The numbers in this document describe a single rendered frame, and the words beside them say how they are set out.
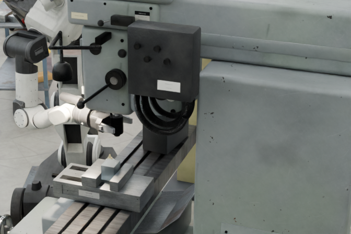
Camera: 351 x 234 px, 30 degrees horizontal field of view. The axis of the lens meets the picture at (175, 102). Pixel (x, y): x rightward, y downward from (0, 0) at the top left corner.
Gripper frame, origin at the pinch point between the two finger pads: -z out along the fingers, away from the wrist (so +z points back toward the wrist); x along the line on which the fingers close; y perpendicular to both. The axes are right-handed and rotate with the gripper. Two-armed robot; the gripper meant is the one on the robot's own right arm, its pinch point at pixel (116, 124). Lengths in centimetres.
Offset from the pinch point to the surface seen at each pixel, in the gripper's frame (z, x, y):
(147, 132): 10.3, 32.8, 18.9
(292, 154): -72, -4, -11
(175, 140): 1.8, 42.0, 23.5
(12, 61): 291, 211, 93
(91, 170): 4.3, -10.4, 16.2
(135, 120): 165, 227, 123
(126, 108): -10.4, -7.3, -11.3
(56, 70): 15.4, -14.3, -22.0
